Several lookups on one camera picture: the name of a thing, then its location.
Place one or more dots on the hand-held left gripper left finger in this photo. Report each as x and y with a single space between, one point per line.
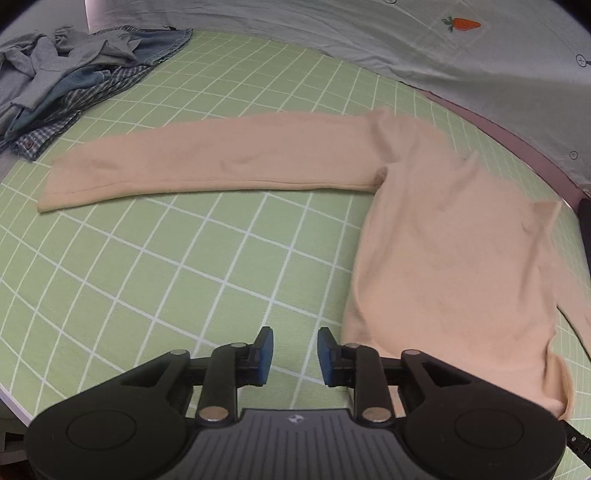
265 356

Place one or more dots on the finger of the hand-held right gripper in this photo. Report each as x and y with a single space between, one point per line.
576 438

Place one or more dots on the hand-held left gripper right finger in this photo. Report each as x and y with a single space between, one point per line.
326 358

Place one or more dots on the beige long-sleeve sweater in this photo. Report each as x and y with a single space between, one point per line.
438 254

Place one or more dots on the green grid mat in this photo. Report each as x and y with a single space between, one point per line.
184 254

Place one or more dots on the pink mattress edge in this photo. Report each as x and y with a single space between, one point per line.
508 137

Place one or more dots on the blue checkered shirt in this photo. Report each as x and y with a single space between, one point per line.
92 94

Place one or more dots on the grey carrot print bedsheet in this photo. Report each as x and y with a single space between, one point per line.
369 37

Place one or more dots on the blue denim garment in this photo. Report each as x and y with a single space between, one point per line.
157 44

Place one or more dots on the grey crumpled shirt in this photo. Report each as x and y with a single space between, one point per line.
41 60

